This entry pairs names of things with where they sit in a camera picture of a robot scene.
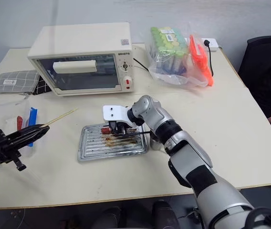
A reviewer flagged cream toaster oven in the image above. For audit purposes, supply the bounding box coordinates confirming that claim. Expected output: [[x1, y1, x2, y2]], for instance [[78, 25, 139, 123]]
[[27, 22, 136, 97]]

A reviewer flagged silver metal baking tray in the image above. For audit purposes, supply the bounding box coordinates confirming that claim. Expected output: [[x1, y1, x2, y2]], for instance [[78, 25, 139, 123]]
[[77, 124, 150, 163]]

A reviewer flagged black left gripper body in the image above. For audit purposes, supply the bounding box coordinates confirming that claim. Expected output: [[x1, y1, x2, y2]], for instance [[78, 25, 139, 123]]
[[0, 130, 28, 172]]

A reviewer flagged orange plastic pack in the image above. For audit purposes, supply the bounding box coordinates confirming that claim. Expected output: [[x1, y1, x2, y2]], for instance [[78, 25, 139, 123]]
[[188, 34, 215, 87]]

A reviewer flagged black oven power cable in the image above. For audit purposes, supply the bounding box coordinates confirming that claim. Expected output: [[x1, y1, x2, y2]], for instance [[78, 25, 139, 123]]
[[133, 58, 151, 73]]

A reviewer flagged black plug and cable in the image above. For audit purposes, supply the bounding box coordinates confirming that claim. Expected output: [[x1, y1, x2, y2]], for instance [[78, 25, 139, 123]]
[[203, 40, 215, 77]]

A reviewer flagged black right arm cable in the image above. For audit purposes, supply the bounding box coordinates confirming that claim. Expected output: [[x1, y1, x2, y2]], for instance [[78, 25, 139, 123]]
[[244, 206, 271, 229]]

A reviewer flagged dark rounded shape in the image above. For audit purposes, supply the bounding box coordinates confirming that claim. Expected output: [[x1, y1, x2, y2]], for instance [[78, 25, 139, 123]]
[[150, 200, 181, 229], [96, 206, 127, 229]]

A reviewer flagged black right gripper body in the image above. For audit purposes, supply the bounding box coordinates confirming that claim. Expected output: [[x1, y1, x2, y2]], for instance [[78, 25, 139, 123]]
[[115, 120, 133, 136]]

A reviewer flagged red plastic clip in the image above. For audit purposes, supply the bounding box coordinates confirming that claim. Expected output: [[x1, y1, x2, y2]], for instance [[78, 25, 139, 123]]
[[16, 115, 24, 131]]

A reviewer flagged blue plastic clip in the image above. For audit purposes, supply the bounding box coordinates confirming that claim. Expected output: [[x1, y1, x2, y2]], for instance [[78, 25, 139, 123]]
[[28, 107, 39, 147]]

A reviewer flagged white power strip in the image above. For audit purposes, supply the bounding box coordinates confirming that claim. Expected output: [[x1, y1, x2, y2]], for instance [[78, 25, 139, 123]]
[[201, 38, 219, 52]]

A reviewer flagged white cup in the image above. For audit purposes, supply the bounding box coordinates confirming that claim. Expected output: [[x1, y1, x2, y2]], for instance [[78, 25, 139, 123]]
[[148, 133, 167, 152]]

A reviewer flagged clear plastic container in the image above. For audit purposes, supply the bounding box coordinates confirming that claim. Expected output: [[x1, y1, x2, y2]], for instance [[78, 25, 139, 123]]
[[0, 99, 40, 158]]

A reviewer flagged green capped tube bundle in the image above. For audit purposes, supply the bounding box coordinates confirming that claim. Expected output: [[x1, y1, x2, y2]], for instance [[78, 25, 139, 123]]
[[150, 26, 189, 75]]

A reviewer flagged black office chair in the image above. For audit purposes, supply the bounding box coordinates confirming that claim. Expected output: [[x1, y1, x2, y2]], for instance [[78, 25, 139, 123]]
[[238, 35, 271, 120]]

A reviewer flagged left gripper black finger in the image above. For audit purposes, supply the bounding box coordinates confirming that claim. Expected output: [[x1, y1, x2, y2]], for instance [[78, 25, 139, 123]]
[[11, 126, 51, 149], [7, 124, 46, 142]]

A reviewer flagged clear plastic bag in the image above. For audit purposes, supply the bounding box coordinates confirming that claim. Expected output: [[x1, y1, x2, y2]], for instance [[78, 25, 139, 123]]
[[146, 22, 215, 91]]

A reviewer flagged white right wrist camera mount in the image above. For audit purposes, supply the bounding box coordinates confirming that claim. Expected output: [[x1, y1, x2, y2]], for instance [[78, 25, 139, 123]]
[[102, 104, 139, 127]]

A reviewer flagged black checked pouch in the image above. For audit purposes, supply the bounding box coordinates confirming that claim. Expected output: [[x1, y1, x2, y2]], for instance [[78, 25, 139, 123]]
[[31, 74, 53, 96]]

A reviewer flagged wooden skewer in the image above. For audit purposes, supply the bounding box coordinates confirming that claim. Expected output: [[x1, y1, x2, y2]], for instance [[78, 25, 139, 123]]
[[41, 107, 79, 127]]

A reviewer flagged grey checked pouch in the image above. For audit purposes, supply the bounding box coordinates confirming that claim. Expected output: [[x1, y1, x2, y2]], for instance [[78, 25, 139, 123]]
[[0, 70, 41, 94]]

